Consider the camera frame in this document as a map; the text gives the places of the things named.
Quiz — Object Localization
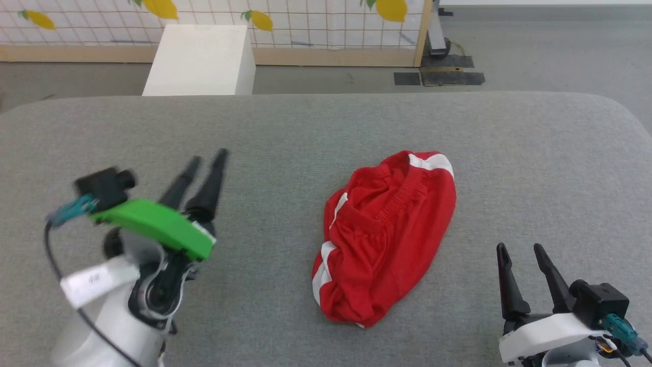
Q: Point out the large black floor mat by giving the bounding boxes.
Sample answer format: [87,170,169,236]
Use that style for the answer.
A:
[420,54,486,87]

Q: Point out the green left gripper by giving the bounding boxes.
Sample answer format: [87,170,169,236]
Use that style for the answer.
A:
[91,148,229,262]

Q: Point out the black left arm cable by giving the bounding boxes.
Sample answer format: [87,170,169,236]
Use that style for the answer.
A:
[43,221,144,367]

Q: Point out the white box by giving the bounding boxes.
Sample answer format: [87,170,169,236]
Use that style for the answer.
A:
[142,24,257,96]

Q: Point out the teal camera plug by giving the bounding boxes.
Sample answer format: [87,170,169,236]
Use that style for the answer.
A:
[48,196,98,228]
[601,314,640,356]

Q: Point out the teal right camera plug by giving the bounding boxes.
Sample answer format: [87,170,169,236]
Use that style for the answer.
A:
[601,314,640,356]

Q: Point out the red shorts with white stripes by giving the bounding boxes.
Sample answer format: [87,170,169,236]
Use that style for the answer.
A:
[311,150,457,328]

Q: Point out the grey metal stand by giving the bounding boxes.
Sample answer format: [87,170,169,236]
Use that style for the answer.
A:
[426,0,454,57]

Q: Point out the teal left camera plug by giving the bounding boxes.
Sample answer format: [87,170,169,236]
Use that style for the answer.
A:
[48,196,98,228]

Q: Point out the white left cable label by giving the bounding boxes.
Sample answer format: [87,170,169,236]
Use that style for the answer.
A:
[60,254,141,309]

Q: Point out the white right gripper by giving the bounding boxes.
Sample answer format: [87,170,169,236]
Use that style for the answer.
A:
[496,243,612,365]

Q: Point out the wooden frame lemon print screen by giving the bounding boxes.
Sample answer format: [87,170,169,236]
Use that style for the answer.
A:
[0,0,434,68]

